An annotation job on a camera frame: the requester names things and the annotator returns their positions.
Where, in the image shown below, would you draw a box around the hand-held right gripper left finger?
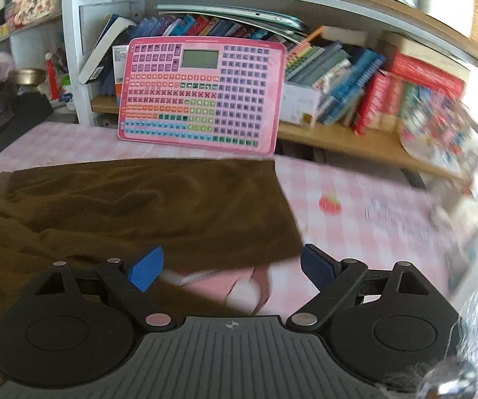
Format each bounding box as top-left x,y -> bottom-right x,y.
27,245 -> 177,334

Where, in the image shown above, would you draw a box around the shiny clear bead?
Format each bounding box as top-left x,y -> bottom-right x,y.
417,357 -> 478,399

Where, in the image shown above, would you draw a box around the thick red lying book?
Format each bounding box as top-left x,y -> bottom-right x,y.
386,52 -> 468,97

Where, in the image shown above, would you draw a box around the stack of leaning colourful books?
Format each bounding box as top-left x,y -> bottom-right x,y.
284,39 -> 387,127

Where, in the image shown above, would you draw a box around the red tassel ornament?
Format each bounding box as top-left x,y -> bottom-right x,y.
45,52 -> 62,101

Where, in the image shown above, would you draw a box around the black case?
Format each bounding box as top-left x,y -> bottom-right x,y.
0,91 -> 54,175

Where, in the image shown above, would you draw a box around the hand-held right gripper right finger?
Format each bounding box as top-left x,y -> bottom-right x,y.
285,243 -> 434,334

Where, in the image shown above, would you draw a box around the pink checked cartoon table mat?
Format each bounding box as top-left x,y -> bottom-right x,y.
0,122 -> 478,387

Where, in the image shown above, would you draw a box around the beige lying book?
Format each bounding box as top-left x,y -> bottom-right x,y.
376,29 -> 472,71

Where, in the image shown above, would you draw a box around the teal flat laptop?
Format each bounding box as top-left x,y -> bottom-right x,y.
154,4 -> 309,34

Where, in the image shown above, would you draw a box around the brass bowl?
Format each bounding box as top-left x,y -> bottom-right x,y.
8,67 -> 48,88

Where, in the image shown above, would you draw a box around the small white box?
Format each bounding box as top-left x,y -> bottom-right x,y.
280,81 -> 323,129

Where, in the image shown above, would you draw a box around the colourful figurine ornament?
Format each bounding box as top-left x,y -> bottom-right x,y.
399,87 -> 478,175

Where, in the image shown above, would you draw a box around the pink toy keyboard tablet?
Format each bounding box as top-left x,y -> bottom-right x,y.
117,36 -> 287,156

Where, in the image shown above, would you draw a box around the brown pants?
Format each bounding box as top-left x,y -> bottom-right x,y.
0,157 -> 306,387

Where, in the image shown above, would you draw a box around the white jar with green lid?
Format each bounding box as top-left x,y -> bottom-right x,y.
58,75 -> 77,112

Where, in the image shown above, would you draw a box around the white storage box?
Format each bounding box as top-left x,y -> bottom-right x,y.
419,0 -> 478,38

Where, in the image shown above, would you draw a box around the white frame wooden bookshelf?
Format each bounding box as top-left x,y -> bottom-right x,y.
0,0 -> 478,192

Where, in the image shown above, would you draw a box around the thick white-edged book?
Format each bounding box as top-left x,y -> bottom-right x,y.
78,14 -> 138,85

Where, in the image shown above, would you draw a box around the orange and white box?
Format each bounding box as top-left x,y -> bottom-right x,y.
112,45 -> 131,96

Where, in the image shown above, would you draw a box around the red standing book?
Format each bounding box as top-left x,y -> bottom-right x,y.
352,70 -> 394,135

